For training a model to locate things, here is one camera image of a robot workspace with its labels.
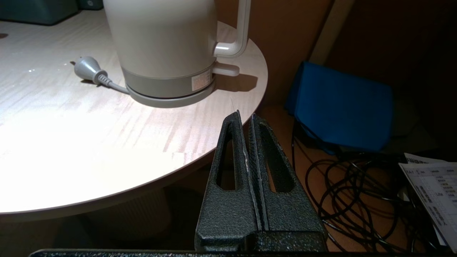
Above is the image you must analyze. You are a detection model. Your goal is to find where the printed paper sheet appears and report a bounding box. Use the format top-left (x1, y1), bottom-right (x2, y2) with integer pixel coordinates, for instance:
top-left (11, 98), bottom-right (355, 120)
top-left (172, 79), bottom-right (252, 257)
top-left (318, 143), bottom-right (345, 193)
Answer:
top-left (398, 153), bottom-right (457, 252)

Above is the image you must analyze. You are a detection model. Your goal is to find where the white power plug with cord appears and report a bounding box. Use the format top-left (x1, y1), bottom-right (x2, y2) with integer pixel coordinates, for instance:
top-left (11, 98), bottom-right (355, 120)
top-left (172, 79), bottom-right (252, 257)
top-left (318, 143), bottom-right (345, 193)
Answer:
top-left (70, 56), bottom-right (130, 94)

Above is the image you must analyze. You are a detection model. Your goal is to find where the right gripper white-labelled left finger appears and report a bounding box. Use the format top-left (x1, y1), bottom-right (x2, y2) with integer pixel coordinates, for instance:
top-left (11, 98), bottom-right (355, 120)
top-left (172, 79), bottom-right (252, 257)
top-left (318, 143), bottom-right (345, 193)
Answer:
top-left (195, 111), bottom-right (263, 250)

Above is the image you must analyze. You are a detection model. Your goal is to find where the right gripper plain right finger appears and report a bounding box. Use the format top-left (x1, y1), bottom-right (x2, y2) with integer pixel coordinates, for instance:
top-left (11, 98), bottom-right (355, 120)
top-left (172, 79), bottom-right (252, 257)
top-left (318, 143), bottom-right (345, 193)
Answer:
top-left (249, 114), bottom-right (327, 250)

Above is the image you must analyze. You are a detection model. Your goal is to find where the grey-blue tissue box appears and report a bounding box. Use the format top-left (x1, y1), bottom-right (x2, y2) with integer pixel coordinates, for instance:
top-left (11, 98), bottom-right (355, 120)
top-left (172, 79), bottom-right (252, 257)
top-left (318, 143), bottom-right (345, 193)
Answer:
top-left (0, 0), bottom-right (80, 25)

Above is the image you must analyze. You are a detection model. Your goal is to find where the white electric kettle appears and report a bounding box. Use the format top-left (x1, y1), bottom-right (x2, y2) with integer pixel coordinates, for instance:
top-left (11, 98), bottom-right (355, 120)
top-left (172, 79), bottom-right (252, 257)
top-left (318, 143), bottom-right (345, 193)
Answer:
top-left (103, 0), bottom-right (251, 99)

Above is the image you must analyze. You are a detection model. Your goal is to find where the ribbed table pedestal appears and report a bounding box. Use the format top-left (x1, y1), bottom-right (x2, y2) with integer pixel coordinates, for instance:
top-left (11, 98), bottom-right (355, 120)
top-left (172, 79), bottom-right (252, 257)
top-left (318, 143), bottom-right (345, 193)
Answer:
top-left (86, 187), bottom-right (172, 240)

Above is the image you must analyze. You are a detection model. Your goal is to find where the black floor cable bundle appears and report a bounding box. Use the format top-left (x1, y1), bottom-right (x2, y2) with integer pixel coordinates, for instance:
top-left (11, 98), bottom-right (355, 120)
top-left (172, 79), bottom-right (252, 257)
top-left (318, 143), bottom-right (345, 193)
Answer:
top-left (291, 118), bottom-right (440, 254)

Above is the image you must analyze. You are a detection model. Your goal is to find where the round white kettle base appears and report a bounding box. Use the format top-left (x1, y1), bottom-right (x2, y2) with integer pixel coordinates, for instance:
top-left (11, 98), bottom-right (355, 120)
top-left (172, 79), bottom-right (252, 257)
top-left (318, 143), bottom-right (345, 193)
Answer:
top-left (126, 79), bottom-right (217, 108)

